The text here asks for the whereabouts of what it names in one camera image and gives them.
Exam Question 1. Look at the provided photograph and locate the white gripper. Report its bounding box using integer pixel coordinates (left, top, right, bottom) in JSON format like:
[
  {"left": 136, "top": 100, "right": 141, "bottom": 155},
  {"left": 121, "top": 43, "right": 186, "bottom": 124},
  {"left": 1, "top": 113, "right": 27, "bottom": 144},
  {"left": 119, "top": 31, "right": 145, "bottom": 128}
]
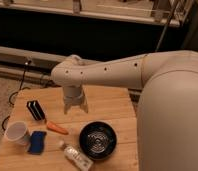
[{"left": 63, "top": 86, "right": 89, "bottom": 114}]

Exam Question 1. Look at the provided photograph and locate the black ceramic bowl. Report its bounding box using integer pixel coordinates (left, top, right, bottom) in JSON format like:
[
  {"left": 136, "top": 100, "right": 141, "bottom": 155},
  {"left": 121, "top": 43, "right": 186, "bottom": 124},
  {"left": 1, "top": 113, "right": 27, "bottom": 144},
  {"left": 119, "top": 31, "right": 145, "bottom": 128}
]
[{"left": 79, "top": 121, "right": 117, "bottom": 160}]

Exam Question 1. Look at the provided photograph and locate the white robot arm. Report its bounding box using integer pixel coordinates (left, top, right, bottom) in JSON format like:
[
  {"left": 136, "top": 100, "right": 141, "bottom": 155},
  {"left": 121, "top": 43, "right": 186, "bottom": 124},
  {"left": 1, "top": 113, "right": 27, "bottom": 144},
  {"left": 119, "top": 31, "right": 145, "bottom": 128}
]
[{"left": 51, "top": 50, "right": 198, "bottom": 171}]

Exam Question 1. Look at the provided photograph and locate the orange toy carrot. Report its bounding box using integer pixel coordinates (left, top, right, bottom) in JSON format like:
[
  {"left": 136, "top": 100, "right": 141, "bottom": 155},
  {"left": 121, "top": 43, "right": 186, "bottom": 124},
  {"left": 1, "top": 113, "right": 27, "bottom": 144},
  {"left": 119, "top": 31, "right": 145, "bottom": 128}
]
[{"left": 46, "top": 121, "right": 69, "bottom": 135}]

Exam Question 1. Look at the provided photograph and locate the clear plastic bottle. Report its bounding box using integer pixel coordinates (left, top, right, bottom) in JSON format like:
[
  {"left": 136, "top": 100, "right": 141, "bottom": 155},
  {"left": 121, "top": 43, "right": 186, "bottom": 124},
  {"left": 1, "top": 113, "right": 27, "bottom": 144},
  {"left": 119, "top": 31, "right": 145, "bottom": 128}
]
[{"left": 59, "top": 140, "right": 93, "bottom": 171}]

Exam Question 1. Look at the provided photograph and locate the blue sponge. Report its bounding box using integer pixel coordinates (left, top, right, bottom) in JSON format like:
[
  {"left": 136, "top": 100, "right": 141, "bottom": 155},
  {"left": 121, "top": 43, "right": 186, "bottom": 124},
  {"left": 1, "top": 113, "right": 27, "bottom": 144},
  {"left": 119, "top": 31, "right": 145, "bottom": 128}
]
[{"left": 28, "top": 131, "right": 46, "bottom": 155}]

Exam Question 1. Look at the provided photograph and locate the white plastic cup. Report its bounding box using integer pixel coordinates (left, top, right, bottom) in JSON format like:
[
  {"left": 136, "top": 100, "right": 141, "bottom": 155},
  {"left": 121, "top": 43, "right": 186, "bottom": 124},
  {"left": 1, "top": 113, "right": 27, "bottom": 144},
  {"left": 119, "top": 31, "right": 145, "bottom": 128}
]
[{"left": 5, "top": 121, "right": 30, "bottom": 146}]

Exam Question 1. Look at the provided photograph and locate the metal rod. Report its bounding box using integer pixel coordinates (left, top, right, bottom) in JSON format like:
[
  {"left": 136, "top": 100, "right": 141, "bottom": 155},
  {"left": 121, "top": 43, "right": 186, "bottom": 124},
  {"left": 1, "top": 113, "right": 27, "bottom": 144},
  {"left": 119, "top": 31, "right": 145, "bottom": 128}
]
[{"left": 155, "top": 0, "right": 179, "bottom": 52}]

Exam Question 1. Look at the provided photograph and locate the black cable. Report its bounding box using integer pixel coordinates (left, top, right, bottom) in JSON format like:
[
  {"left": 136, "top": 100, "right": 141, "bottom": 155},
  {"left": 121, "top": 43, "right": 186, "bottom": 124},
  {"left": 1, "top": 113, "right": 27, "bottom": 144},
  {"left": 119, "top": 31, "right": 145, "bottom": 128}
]
[{"left": 1, "top": 59, "right": 32, "bottom": 132}]

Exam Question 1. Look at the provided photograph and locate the grey metal rail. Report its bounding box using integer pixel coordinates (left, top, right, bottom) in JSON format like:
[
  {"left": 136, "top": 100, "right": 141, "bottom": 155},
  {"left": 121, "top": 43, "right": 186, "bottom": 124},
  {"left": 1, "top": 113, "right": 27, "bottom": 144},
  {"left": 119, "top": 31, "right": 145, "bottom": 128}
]
[{"left": 0, "top": 44, "right": 103, "bottom": 88}]

